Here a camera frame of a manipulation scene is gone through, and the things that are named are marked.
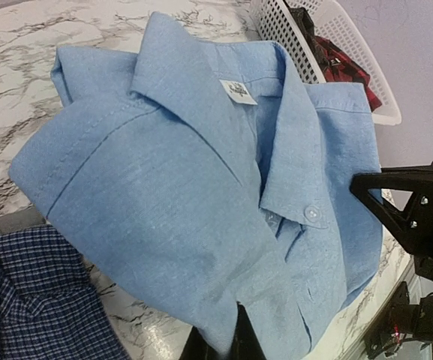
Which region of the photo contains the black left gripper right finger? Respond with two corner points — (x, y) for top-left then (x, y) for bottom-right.
(230, 304), (266, 360)

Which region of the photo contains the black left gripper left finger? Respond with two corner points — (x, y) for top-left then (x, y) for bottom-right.
(179, 327), (231, 360)

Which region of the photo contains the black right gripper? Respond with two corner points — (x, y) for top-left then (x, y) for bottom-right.
(350, 162), (433, 282)

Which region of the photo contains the navy checked shirt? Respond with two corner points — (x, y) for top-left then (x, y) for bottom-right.
(0, 225), (129, 359)

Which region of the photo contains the light blue long sleeve shirt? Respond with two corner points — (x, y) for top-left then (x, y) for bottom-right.
(9, 12), (383, 359)

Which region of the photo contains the red black plaid shirt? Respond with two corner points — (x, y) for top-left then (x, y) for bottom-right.
(313, 35), (382, 111)

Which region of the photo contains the black garment in basket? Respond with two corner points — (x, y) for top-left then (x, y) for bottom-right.
(289, 7), (317, 51)

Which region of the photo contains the white plastic laundry basket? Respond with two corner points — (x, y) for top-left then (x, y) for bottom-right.
(250, 1), (401, 125)

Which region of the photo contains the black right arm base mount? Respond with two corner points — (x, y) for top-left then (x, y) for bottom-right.
(363, 281), (433, 359)

